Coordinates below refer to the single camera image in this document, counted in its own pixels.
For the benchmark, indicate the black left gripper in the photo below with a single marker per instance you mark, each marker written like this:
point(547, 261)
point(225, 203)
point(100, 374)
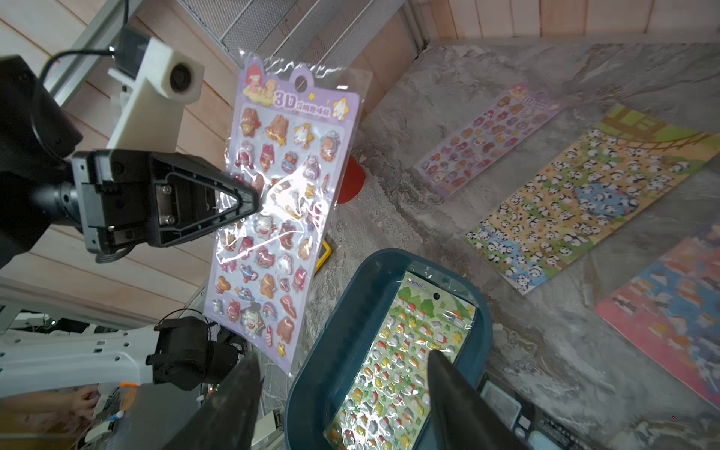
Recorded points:
point(117, 199)

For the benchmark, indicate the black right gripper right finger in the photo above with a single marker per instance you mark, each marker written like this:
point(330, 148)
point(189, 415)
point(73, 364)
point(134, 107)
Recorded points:
point(460, 419)

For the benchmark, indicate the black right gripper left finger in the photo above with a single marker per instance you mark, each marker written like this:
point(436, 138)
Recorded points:
point(227, 419)

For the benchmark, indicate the green yellow sticker sheet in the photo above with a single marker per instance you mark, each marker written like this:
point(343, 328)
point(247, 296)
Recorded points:
point(388, 403)

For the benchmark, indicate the teal storage box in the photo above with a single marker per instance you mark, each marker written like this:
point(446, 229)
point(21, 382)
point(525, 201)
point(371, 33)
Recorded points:
point(336, 356)

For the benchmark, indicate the pink round sticker sheet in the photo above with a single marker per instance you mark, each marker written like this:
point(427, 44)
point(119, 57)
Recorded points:
point(293, 128)

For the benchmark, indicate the red blue cat sticker sheet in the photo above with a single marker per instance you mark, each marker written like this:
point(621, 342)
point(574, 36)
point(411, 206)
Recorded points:
point(670, 311)

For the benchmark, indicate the colourful small sticker sheet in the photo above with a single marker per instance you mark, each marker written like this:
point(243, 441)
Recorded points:
point(609, 175)

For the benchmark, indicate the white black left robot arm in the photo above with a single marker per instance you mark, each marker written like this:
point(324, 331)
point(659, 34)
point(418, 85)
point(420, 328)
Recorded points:
point(174, 351)

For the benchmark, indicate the yellow calculator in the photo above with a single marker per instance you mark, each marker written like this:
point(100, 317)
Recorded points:
point(324, 253)

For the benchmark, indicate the red pencil cup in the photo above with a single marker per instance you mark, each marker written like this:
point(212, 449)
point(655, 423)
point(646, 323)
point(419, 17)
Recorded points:
point(353, 181)

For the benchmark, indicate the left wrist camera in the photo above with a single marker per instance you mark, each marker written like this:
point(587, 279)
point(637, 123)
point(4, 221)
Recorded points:
point(162, 82)

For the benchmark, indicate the white mesh wall shelf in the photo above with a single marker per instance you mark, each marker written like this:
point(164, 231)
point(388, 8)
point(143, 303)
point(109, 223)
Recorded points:
point(332, 33)

